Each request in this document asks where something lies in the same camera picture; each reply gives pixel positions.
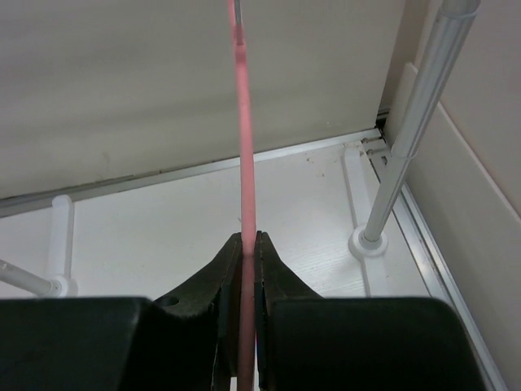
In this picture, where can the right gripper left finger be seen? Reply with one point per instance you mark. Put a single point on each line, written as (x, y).
(185, 340)

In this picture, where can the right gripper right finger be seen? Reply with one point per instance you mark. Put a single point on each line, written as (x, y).
(308, 342)

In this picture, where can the white and silver clothes rack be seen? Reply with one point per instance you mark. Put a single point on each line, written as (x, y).
(367, 242)

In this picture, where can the pink clothes hanger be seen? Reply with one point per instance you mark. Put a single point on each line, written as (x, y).
(246, 349)

